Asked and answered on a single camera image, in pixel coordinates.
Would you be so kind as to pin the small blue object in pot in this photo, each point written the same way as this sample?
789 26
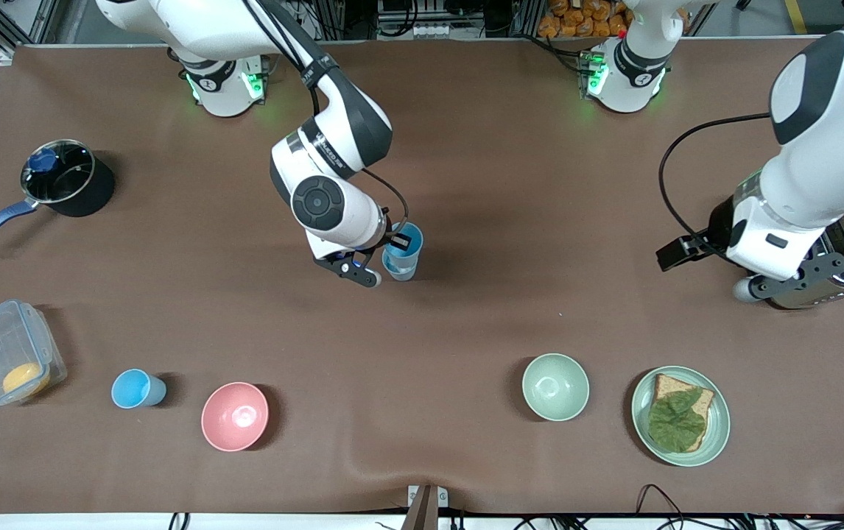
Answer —
44 159

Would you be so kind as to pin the brown bread slice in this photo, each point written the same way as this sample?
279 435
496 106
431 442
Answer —
666 385

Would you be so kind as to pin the light blue cup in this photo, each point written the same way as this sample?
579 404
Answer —
133 389
407 266

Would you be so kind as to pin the pale green plate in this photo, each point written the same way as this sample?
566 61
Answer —
716 434

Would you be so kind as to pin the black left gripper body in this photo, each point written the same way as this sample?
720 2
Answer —
719 223

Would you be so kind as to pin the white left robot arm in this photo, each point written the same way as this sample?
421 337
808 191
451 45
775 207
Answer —
820 169

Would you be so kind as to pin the pale green bowl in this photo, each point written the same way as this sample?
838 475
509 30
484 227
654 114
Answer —
554 387

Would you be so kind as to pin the metal table clamp bracket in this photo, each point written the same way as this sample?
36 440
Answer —
426 504

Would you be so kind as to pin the brown table mat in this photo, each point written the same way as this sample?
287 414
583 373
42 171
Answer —
503 309

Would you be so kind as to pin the pink bowl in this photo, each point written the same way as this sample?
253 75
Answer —
234 417

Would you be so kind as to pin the green lettuce leaf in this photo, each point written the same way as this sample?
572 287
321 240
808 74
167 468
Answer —
676 423

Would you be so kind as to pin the yellow orange food piece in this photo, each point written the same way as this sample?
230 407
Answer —
26 378

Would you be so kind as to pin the bag of orange snacks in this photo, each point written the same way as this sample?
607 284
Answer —
580 18

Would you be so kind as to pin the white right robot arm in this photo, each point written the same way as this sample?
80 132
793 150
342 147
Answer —
333 206

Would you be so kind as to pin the white power strip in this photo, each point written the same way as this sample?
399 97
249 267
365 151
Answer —
435 31

